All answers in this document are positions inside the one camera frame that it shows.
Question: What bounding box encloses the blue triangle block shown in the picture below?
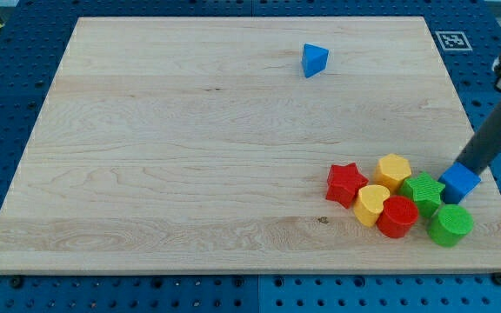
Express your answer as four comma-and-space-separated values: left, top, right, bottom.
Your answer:
301, 43, 329, 78

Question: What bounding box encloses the wooden board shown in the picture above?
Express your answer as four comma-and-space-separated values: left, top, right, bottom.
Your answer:
0, 17, 501, 276

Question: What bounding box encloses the red star block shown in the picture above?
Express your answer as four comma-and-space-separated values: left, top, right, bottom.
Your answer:
325, 163, 369, 209

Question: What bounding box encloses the yellow heart block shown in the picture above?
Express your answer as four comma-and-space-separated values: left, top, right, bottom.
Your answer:
353, 184, 391, 227

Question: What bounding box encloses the yellow hexagon block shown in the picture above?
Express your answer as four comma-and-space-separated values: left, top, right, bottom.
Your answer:
373, 154, 412, 194

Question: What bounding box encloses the red cylinder block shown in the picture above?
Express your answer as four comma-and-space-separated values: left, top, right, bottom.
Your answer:
376, 196, 419, 238

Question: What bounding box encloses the green star block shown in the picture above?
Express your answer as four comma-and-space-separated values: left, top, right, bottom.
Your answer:
398, 172, 445, 218

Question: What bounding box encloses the blue cube block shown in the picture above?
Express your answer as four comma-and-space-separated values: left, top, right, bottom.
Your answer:
438, 163, 481, 204

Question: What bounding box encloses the green cylinder block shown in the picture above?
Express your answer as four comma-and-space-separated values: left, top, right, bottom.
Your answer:
427, 204, 474, 248

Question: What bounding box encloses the white fiducial marker tag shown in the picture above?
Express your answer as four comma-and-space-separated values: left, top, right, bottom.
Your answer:
436, 30, 472, 51

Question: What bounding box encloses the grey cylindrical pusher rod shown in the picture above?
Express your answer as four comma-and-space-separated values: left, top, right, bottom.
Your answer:
455, 99, 501, 175

